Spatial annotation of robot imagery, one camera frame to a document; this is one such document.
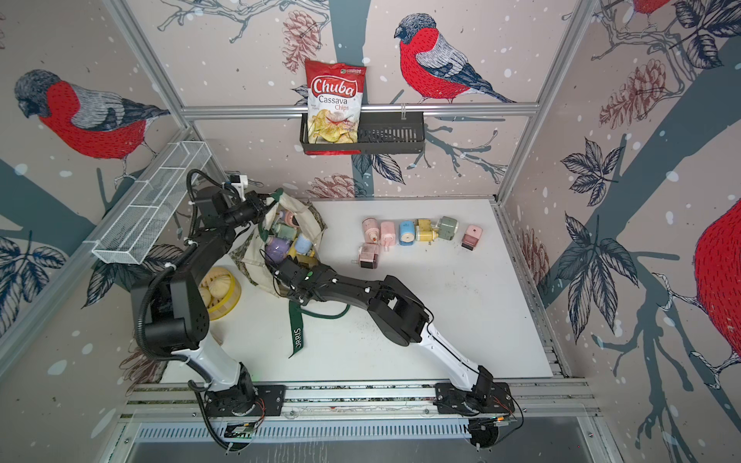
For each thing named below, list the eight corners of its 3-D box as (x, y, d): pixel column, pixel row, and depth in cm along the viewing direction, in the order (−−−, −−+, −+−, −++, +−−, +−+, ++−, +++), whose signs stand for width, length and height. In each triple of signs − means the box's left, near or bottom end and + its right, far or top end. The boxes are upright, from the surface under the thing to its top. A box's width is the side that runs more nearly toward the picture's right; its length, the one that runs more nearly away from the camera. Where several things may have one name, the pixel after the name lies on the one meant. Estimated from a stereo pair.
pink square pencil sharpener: (457, 245, 107) (461, 234, 102) (465, 233, 111) (470, 222, 106) (471, 252, 105) (475, 241, 100) (479, 240, 109) (484, 229, 104)
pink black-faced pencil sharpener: (359, 268, 100) (358, 263, 97) (360, 248, 105) (359, 243, 103) (378, 268, 100) (378, 263, 97) (378, 248, 105) (378, 243, 103)
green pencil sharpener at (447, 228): (437, 241, 110) (441, 228, 104) (435, 230, 114) (438, 216, 107) (454, 241, 110) (459, 228, 104) (452, 230, 114) (456, 216, 107)
